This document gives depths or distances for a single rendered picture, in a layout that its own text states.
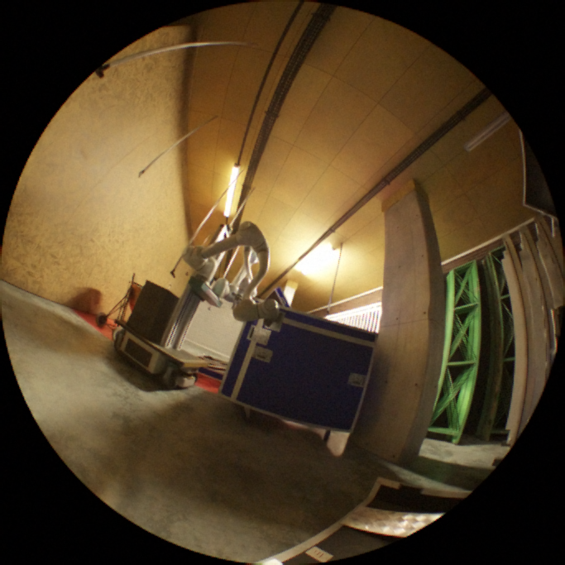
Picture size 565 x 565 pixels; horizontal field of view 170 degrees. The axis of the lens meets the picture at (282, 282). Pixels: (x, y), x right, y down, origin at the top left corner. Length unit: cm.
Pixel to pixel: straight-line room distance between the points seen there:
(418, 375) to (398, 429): 46
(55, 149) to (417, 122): 365
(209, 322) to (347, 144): 820
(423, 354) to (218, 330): 817
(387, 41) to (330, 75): 84
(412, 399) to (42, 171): 352
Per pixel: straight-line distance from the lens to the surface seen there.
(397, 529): 94
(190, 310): 217
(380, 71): 264
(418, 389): 167
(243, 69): 296
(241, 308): 117
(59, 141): 222
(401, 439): 173
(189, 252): 168
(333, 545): 83
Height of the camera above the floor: 62
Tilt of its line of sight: 23 degrees up
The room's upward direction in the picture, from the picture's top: 20 degrees clockwise
